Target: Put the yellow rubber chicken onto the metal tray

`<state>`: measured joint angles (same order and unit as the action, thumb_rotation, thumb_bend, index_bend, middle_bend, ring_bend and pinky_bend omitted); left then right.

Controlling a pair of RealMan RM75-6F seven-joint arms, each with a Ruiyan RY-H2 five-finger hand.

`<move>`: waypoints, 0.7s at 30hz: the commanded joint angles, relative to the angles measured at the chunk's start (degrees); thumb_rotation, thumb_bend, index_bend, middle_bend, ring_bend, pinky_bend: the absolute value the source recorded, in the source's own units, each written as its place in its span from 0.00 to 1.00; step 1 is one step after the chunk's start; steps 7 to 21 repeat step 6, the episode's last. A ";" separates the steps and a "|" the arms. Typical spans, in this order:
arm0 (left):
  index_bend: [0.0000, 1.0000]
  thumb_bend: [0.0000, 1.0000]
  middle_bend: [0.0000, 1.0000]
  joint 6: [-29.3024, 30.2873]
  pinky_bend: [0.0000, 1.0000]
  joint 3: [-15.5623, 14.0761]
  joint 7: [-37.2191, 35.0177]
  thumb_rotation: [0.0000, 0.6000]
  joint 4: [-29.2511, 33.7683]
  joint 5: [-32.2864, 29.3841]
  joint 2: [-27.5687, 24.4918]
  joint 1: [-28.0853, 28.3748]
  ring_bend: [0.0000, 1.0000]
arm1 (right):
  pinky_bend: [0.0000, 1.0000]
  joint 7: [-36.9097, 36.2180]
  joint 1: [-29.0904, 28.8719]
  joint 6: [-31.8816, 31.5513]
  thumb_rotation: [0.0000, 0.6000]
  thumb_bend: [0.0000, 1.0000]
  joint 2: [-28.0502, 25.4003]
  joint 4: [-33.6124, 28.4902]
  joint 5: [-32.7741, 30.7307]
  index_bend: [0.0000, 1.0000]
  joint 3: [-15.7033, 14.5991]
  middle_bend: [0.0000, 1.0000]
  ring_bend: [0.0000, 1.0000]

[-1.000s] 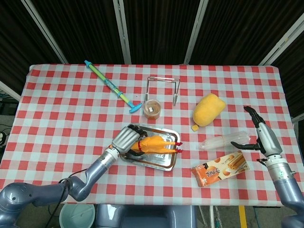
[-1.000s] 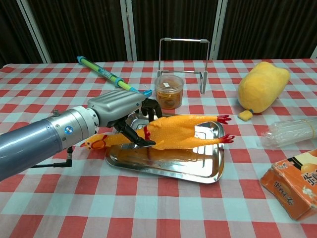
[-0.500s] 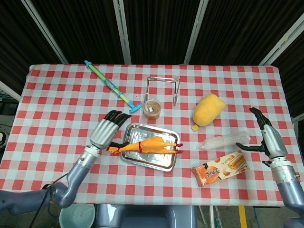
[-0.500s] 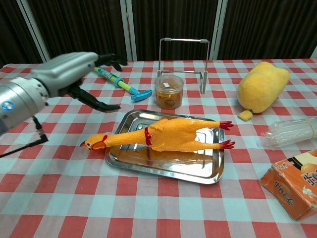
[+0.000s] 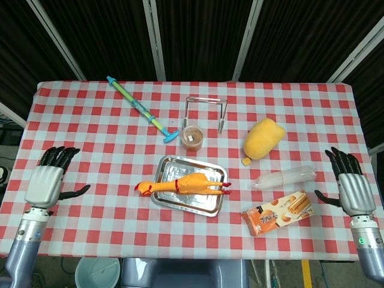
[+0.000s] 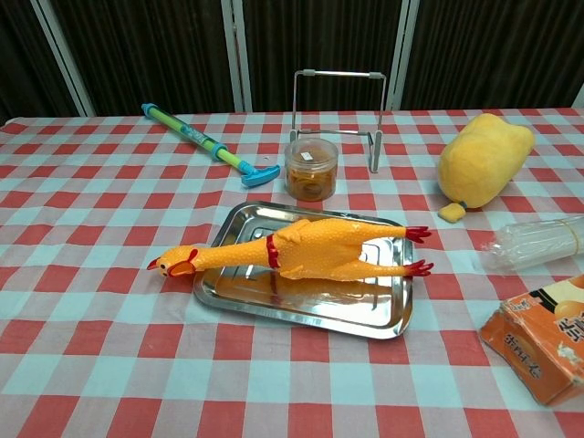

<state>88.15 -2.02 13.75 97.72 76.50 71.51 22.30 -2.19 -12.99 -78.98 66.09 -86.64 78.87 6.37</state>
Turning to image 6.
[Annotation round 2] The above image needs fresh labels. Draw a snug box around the orange rubber chicken toy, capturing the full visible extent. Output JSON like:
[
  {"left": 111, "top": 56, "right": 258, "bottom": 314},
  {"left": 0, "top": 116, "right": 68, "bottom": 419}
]
[{"left": 146, "top": 217, "right": 434, "bottom": 282}]

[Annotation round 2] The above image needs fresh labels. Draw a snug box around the stainless steel tray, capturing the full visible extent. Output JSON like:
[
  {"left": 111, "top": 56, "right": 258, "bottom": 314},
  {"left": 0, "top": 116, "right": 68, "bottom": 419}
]
[{"left": 192, "top": 201, "right": 415, "bottom": 341}]

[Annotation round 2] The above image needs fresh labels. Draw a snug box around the blue green water squirter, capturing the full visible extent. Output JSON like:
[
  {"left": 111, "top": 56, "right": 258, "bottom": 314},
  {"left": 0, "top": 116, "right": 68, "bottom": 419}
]
[{"left": 141, "top": 102, "right": 281, "bottom": 189}]

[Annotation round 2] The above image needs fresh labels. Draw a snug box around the yellow plush mango toy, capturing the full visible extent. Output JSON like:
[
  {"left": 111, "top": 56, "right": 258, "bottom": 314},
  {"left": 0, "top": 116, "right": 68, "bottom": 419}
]
[{"left": 437, "top": 112, "right": 537, "bottom": 224}]

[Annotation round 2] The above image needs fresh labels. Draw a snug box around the clear jar with orange contents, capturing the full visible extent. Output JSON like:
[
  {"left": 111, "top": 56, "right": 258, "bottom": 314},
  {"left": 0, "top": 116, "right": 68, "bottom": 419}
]
[{"left": 284, "top": 136, "right": 339, "bottom": 202}]

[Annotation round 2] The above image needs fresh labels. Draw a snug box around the red white checkered tablecloth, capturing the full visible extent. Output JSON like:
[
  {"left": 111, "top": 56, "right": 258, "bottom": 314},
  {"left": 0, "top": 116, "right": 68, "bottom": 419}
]
[{"left": 0, "top": 108, "right": 584, "bottom": 438}]

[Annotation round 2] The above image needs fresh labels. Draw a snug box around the orange biscuit box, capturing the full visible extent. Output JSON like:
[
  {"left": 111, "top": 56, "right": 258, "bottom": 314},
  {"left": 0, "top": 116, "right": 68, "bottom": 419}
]
[{"left": 479, "top": 274, "right": 584, "bottom": 407}]

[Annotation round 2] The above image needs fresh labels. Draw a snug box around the metal wire stand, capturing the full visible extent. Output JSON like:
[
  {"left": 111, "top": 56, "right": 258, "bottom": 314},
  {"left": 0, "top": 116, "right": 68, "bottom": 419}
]
[{"left": 288, "top": 68, "right": 388, "bottom": 174}]

